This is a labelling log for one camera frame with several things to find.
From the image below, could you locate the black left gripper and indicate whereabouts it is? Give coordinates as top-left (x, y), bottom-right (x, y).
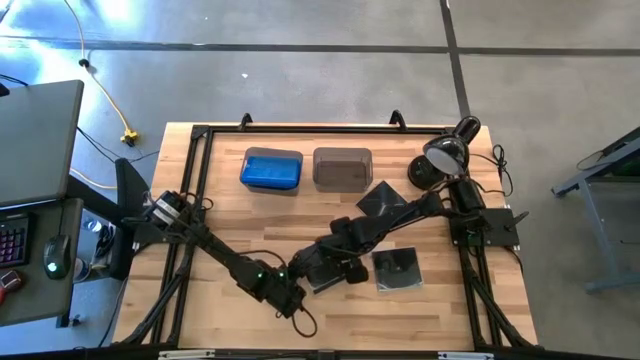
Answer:
top-left (249, 264), bottom-right (307, 320)

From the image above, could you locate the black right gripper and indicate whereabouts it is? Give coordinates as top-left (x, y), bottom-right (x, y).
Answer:
top-left (288, 214), bottom-right (370, 286)

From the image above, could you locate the black jewel case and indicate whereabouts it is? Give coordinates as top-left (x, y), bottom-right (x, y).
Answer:
top-left (355, 180), bottom-right (409, 219)
top-left (305, 262), bottom-right (352, 295)
top-left (371, 246), bottom-right (425, 293)

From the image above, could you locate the clear plastic bin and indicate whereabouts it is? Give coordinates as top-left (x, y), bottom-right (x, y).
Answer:
top-left (312, 146), bottom-right (374, 194)
top-left (243, 146), bottom-right (305, 196)

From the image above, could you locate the black desk lamp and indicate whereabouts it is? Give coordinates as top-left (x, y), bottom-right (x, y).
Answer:
top-left (407, 115), bottom-right (482, 192)

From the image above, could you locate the black desk stand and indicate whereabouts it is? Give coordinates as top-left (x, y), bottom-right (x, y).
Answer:
top-left (113, 157), bottom-right (151, 281)

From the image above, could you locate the black computer mouse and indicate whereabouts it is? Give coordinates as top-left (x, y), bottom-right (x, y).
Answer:
top-left (43, 233), bottom-right (73, 280)

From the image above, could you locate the dark grey desk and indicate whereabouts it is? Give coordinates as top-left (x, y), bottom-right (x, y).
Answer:
top-left (0, 197), bottom-right (85, 329)

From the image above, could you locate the backlit black keyboard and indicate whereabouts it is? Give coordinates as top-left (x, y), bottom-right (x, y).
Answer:
top-left (0, 213), bottom-right (29, 269)

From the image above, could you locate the grey monitor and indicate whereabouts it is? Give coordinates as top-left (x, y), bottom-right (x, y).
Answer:
top-left (0, 79), bottom-right (85, 209)

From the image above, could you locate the grey metal side table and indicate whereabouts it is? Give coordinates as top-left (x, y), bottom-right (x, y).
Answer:
top-left (551, 126), bottom-right (640, 295)

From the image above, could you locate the white frame bracket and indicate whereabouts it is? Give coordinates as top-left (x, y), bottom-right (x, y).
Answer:
top-left (158, 349), bottom-right (216, 360)
top-left (438, 351), bottom-right (494, 360)

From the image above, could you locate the black aluminium table frame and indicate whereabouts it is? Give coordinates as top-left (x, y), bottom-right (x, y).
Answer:
top-left (112, 110), bottom-right (539, 351)

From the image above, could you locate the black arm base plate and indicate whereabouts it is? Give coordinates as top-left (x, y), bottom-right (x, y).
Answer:
top-left (449, 207), bottom-right (521, 247)
top-left (122, 214), bottom-right (196, 251)

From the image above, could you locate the black lamp cable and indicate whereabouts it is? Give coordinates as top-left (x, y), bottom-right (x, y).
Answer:
top-left (469, 143), bottom-right (515, 199)

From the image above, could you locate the yellow extension cable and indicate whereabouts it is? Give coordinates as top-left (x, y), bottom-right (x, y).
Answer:
top-left (62, 0), bottom-right (142, 147)

